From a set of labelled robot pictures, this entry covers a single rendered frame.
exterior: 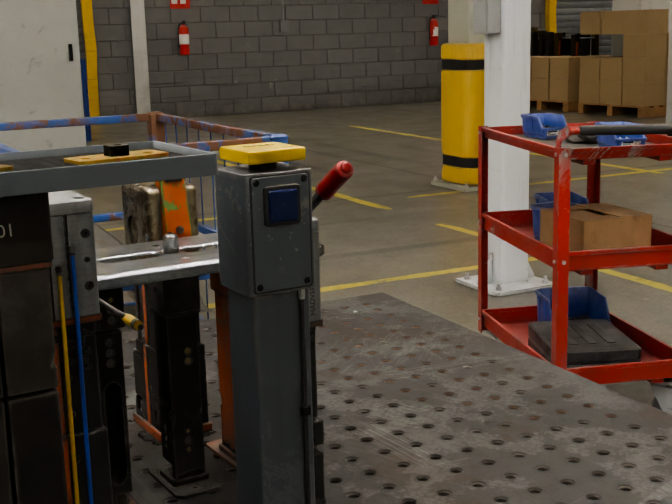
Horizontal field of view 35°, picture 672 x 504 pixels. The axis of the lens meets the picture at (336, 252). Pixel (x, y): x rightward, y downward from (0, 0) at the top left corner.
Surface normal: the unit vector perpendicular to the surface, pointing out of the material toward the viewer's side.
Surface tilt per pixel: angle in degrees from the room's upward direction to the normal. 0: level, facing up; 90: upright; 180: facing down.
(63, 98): 90
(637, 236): 90
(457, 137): 90
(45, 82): 90
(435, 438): 0
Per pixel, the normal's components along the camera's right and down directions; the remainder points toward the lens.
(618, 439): -0.03, -0.98
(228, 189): -0.86, 0.13
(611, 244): 0.34, 0.18
